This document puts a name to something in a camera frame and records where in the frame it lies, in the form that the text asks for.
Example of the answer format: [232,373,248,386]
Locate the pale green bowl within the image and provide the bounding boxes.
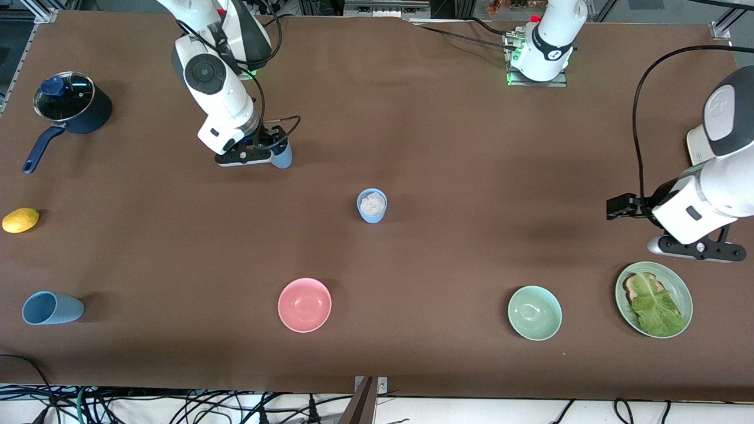
[507,286,563,342]

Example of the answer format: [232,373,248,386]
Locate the pink bowl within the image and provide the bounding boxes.
[277,277,332,333]

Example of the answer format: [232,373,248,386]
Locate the blue cup lying sideways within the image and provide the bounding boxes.
[22,291,85,326]

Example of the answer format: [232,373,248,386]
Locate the green lettuce leaf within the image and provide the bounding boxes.
[630,272,687,337]

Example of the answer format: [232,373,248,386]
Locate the black floor cable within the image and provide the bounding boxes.
[0,353,59,424]

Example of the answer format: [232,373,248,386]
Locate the yellow lemon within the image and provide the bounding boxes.
[2,207,41,234]

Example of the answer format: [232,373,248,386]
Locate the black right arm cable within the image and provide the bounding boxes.
[177,12,302,155]

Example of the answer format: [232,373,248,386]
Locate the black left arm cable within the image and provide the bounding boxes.
[633,44,740,201]

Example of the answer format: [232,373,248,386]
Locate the black left base cable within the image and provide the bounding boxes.
[412,24,519,52]

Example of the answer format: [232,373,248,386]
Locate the grey camera mount pole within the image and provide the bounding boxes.
[339,377,378,424]

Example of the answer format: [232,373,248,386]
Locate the white toaster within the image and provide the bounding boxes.
[686,125,716,168]

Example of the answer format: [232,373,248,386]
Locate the artificial flowers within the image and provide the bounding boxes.
[486,0,534,17]

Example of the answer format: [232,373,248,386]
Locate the aluminium frame rail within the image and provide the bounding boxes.
[0,0,59,115]
[710,0,754,41]

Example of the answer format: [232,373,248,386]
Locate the blue cup holding paper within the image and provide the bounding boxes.
[356,188,388,224]

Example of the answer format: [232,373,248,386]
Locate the pale green plate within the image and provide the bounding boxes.
[615,261,694,339]

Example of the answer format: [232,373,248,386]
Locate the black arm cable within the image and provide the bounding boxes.
[177,12,302,155]
[633,44,740,201]

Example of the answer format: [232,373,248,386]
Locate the grey box behind table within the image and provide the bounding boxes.
[343,0,432,19]

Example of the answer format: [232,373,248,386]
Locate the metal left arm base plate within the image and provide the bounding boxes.
[505,32,569,88]

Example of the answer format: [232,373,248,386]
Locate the toast slice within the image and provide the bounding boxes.
[623,272,682,316]

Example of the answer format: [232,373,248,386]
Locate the dark blue saucepan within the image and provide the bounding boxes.
[22,71,113,175]

